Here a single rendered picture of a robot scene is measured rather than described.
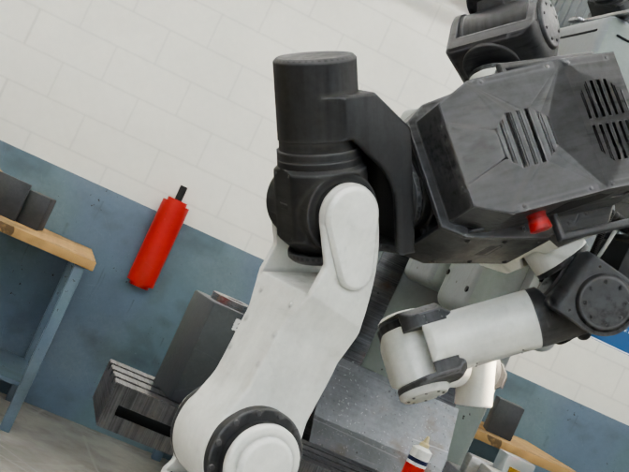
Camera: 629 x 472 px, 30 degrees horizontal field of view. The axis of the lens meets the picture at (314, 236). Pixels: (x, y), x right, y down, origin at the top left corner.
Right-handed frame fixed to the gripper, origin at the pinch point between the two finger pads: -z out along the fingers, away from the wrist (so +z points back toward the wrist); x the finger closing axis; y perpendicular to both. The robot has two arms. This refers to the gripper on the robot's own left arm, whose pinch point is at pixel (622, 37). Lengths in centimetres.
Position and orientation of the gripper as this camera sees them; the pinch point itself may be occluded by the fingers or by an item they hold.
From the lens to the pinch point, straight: 235.5
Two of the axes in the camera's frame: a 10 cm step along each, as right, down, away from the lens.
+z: -3.9, -7.5, -5.4
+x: 5.8, 2.5, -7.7
